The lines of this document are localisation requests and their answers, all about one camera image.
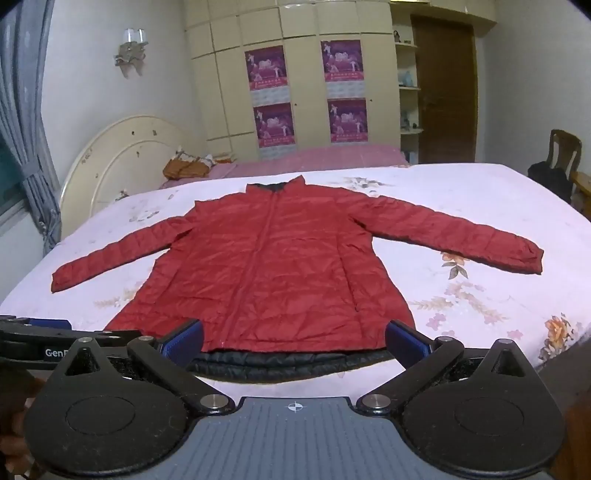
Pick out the cream wardrobe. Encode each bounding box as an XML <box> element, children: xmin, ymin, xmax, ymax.
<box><xmin>185</xmin><ymin>0</ymin><xmax>403</xmax><ymax>162</ymax></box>

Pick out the cream rounded headboard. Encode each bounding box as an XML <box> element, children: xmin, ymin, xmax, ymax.
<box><xmin>60</xmin><ymin>115</ymin><xmax>208</xmax><ymax>228</ymax></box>

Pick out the bed with floral sheet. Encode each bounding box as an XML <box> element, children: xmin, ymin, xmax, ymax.
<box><xmin>0</xmin><ymin>162</ymin><xmax>591</xmax><ymax>370</ymax></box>

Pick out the red down jacket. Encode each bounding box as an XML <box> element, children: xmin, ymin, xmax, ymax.
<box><xmin>51</xmin><ymin>181</ymin><xmax>544</xmax><ymax>385</ymax></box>

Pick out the cream open shelf unit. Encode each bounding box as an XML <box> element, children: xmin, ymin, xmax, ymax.
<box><xmin>392</xmin><ymin>18</ymin><xmax>424</xmax><ymax>163</ymax></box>

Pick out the black bag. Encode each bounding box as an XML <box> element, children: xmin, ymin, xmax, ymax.
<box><xmin>527</xmin><ymin>161</ymin><xmax>574</xmax><ymax>205</ymax></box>

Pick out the person's left hand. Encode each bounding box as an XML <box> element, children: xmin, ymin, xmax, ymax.
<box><xmin>0</xmin><ymin>371</ymin><xmax>40</xmax><ymax>469</ymax></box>

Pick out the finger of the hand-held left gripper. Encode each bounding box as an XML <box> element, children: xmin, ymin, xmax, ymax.
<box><xmin>0</xmin><ymin>315</ymin><xmax>141</xmax><ymax>346</ymax></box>

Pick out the wooden furniture piece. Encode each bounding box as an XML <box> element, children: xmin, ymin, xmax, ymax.
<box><xmin>570</xmin><ymin>172</ymin><xmax>591</xmax><ymax>219</ymax></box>

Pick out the wooden chair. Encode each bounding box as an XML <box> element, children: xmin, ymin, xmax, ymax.
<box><xmin>547</xmin><ymin>129</ymin><xmax>583</xmax><ymax>185</ymax></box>

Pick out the grey curtain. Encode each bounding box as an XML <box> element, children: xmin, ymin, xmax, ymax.
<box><xmin>0</xmin><ymin>0</ymin><xmax>63</xmax><ymax>257</ymax></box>

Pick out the orange striped cloth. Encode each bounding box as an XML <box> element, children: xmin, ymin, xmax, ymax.
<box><xmin>163</xmin><ymin>157</ymin><xmax>212</xmax><ymax>181</ymax></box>

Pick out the window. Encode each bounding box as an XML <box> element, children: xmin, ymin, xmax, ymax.
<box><xmin>0</xmin><ymin>134</ymin><xmax>26</xmax><ymax>223</ymax></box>

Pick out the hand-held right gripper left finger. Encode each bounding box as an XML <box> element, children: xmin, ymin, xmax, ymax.
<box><xmin>48</xmin><ymin>318</ymin><xmax>233</xmax><ymax>418</ymax></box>

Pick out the brown wooden door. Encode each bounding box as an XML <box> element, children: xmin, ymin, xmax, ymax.
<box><xmin>411</xmin><ymin>16</ymin><xmax>477</xmax><ymax>164</ymax></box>

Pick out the bed with pink sheet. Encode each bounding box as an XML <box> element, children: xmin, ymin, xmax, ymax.
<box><xmin>159</xmin><ymin>143</ymin><xmax>411</xmax><ymax>189</ymax></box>

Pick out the wall lamp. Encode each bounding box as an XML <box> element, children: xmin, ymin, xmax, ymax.
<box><xmin>113</xmin><ymin>28</ymin><xmax>151</xmax><ymax>77</ymax></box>

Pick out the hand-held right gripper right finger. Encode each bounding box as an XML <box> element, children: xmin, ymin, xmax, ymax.
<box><xmin>355</xmin><ymin>319</ymin><xmax>541</xmax><ymax>416</ymax></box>

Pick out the purple wall poster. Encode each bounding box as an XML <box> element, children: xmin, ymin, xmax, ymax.
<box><xmin>321</xmin><ymin>40</ymin><xmax>365</xmax><ymax>99</ymax></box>
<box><xmin>328</xmin><ymin>98</ymin><xmax>369</xmax><ymax>144</ymax></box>
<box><xmin>245</xmin><ymin>46</ymin><xmax>291</xmax><ymax>104</ymax></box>
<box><xmin>253</xmin><ymin>102</ymin><xmax>296</xmax><ymax>148</ymax></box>

